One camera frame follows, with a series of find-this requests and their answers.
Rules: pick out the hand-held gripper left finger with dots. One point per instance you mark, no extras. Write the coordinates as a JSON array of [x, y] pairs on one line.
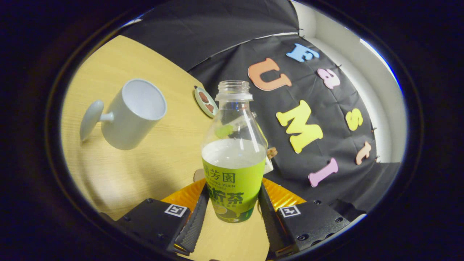
[[194, 228]]

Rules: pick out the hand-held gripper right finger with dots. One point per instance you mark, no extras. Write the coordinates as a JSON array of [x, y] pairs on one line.
[[272, 226]]

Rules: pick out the round brown coaster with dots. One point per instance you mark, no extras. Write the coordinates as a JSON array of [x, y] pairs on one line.
[[198, 175]]

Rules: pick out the green label juice bottle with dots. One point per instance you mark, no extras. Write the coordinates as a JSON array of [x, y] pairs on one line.
[[233, 181]]

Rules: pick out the pale white cup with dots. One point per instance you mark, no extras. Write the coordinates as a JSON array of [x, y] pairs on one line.
[[127, 127]]

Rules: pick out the white toaster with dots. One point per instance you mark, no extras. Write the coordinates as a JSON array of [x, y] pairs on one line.
[[268, 166]]

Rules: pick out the wooden table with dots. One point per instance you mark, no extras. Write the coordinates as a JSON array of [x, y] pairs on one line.
[[145, 174]]

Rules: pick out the brown bread slice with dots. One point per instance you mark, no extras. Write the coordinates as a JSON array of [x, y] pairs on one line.
[[272, 152]]

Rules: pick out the black backdrop cloth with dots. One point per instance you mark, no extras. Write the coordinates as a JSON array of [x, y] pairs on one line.
[[337, 145]]

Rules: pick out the pale green plate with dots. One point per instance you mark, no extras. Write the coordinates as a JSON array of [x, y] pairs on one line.
[[207, 112]]

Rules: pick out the brown food piece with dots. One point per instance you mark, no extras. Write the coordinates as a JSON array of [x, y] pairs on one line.
[[210, 107], [203, 97]]

